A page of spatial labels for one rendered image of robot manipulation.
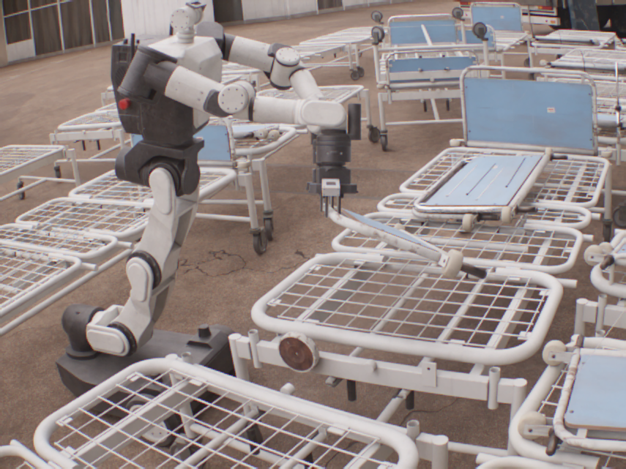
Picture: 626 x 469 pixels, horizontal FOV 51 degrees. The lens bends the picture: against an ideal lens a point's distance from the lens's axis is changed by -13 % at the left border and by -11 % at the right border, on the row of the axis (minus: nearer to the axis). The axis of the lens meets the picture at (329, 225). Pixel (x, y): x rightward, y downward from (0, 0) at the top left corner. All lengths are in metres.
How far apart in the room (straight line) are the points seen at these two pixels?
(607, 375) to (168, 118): 1.39
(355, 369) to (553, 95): 2.05
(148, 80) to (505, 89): 2.16
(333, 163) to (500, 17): 8.06
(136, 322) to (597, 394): 1.63
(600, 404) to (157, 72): 1.37
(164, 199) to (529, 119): 2.05
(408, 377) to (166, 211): 0.89
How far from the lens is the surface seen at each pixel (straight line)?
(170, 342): 2.81
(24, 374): 3.21
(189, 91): 1.91
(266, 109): 1.87
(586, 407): 1.54
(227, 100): 1.86
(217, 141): 3.82
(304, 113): 1.84
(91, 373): 2.71
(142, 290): 2.41
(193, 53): 2.06
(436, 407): 2.53
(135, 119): 2.18
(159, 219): 2.27
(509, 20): 9.78
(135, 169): 2.29
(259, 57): 2.31
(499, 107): 3.68
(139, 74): 1.94
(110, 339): 2.64
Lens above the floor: 1.47
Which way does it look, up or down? 20 degrees down
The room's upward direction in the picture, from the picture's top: 6 degrees counter-clockwise
